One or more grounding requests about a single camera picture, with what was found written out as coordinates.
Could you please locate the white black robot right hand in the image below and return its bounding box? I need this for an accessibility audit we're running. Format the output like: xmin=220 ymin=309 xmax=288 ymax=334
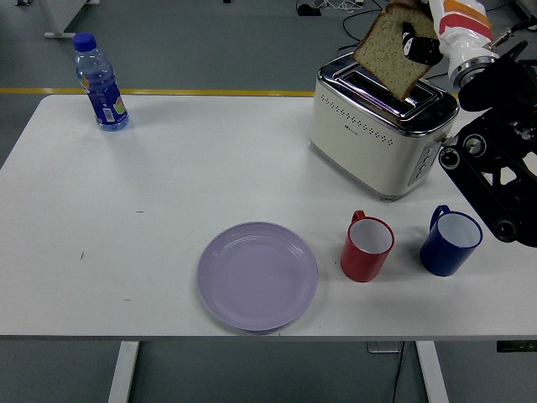
xmin=400 ymin=0 xmax=497 ymax=68

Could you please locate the bread slice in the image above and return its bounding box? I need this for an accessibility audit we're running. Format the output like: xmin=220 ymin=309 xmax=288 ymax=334
xmin=352 ymin=0 xmax=441 ymax=101

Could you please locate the cream and chrome toaster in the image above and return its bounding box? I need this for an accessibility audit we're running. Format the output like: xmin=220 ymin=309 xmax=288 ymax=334
xmin=309 ymin=50 xmax=461 ymax=203

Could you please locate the purple plate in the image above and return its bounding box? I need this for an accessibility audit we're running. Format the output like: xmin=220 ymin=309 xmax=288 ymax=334
xmin=196 ymin=221 xmax=319 ymax=332

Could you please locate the blue mug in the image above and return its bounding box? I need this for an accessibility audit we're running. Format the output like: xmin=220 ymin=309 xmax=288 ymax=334
xmin=419 ymin=204 xmax=483 ymax=277

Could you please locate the red mug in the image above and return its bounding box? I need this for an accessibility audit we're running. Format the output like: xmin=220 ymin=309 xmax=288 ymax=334
xmin=340 ymin=209 xmax=396 ymax=283

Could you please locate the yellow floor tape line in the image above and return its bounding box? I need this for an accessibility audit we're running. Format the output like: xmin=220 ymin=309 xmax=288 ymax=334
xmin=0 ymin=86 xmax=316 ymax=98

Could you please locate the black table control panel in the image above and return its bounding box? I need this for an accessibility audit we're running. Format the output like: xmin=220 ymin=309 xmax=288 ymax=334
xmin=497 ymin=340 xmax=537 ymax=353

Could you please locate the white table leg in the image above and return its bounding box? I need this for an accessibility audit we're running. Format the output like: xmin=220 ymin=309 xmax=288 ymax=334
xmin=414 ymin=340 xmax=450 ymax=403
xmin=107 ymin=340 xmax=140 ymax=403

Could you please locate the blue-capped water bottle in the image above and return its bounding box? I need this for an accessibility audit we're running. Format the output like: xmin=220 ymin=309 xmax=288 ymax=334
xmin=72 ymin=32 xmax=131 ymax=133

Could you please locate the black floor cable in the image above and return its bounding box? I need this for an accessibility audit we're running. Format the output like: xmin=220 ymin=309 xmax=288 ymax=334
xmin=338 ymin=8 xmax=385 ymax=51

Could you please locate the white cable bundle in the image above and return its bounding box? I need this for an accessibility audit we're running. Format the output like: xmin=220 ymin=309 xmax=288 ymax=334
xmin=322 ymin=0 xmax=365 ymax=12

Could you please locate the grey under-table bracket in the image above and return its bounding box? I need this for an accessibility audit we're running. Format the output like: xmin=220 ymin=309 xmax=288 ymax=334
xmin=366 ymin=340 xmax=404 ymax=354

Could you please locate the black under-table cable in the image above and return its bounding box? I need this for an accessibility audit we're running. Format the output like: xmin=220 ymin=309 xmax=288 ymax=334
xmin=392 ymin=342 xmax=404 ymax=403

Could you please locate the white desk frame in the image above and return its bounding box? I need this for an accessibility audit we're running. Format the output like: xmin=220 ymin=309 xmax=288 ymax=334
xmin=15 ymin=0 xmax=102 ymax=39

